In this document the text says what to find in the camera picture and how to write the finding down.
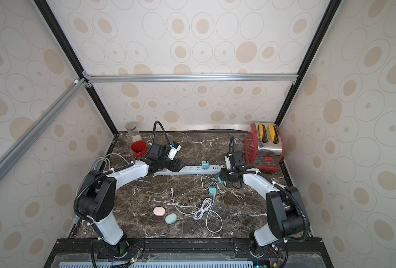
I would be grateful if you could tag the diagonal aluminium rail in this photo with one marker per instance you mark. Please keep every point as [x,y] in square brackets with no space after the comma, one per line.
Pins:
[10,158]

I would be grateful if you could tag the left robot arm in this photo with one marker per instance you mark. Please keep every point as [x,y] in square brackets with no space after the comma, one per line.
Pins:
[95,199]

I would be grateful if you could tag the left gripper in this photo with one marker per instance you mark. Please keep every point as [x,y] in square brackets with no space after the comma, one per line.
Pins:
[175,166]

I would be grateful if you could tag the red silver toaster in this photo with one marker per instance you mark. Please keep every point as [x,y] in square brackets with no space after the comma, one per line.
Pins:
[263,146]

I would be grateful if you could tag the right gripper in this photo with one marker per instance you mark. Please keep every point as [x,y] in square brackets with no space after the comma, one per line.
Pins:
[226,173]

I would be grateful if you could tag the pink earbud case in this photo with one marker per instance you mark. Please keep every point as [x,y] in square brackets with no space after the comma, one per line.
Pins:
[159,211]

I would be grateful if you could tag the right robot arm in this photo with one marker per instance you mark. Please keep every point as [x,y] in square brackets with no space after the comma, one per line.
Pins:
[287,219]

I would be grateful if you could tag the green earbud case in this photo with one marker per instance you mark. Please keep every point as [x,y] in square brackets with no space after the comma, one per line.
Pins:
[171,218]

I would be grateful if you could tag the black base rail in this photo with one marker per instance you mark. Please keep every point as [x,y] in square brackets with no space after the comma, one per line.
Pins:
[189,253]

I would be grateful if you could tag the clear glass jar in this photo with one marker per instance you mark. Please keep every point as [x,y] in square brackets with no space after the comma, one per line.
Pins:
[133,131]

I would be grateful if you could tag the horizontal aluminium rail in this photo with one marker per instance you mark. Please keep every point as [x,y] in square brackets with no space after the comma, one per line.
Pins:
[165,78]

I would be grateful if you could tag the teal charger with black cable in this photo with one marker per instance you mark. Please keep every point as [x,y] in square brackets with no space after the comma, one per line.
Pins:
[205,165]

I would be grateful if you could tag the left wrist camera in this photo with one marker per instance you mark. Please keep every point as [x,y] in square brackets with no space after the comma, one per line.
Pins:
[174,148]

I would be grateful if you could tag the red metal cup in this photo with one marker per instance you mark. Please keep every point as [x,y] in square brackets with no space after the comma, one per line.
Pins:
[139,148]

